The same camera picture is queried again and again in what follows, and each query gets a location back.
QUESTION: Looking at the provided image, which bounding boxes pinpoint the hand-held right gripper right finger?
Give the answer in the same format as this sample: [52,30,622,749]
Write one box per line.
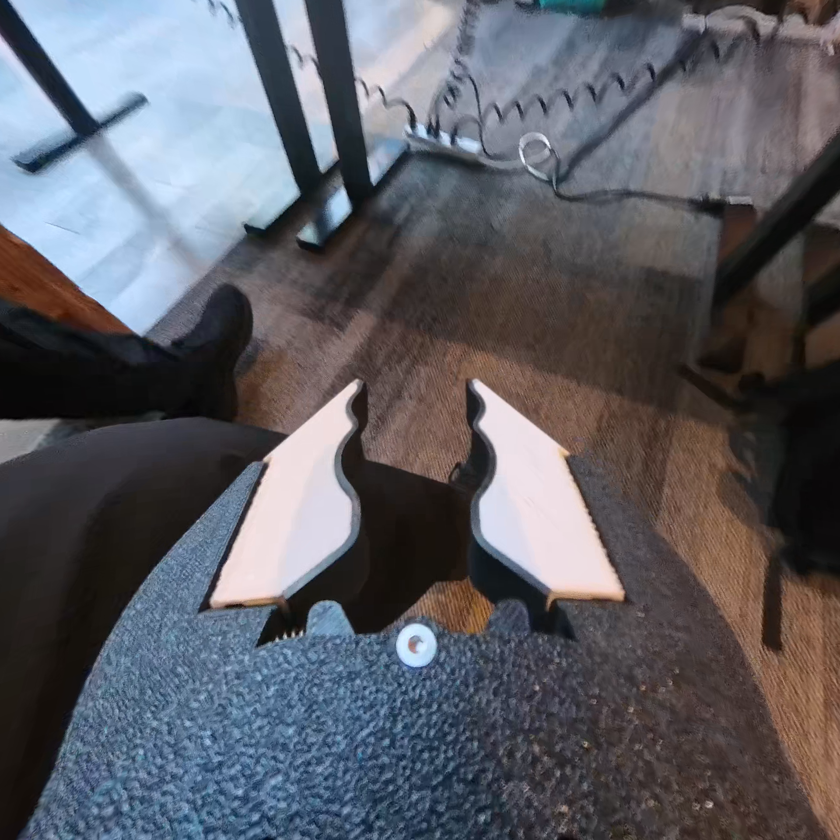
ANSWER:
[466,378,626,605]

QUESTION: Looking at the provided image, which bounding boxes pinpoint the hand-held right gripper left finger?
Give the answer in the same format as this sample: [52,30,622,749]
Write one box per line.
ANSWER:
[209,378,370,611]

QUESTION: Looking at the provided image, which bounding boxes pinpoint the person's black shoe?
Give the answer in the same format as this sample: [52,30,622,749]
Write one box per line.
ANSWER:
[169,283,255,422]

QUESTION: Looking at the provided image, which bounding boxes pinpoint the person's legs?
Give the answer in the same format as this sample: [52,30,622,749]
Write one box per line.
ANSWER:
[0,298,473,840]

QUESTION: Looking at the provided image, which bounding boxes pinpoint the wooden beam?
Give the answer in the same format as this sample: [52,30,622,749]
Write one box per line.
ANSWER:
[0,223,132,336]

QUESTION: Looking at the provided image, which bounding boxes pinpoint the white power strip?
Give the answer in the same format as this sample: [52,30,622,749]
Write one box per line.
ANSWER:
[403,123,488,157]

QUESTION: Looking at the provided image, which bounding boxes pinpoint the black table leg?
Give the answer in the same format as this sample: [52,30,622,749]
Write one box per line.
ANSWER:
[0,0,149,174]
[234,0,324,238]
[295,0,411,253]

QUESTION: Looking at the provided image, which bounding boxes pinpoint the dark chair frame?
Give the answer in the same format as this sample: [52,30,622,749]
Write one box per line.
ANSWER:
[722,364,840,652]

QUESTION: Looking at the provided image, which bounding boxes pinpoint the black power cable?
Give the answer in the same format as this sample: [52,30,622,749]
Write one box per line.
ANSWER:
[550,29,731,216]

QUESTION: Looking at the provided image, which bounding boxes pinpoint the black table frame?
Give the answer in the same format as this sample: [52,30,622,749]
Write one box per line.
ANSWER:
[681,131,840,409]

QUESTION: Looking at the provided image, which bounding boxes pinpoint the white looped cable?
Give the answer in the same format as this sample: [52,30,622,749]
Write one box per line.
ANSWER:
[517,131,560,181]

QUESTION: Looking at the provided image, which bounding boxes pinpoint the coiled black cable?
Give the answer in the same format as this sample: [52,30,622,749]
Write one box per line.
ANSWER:
[209,0,762,135]

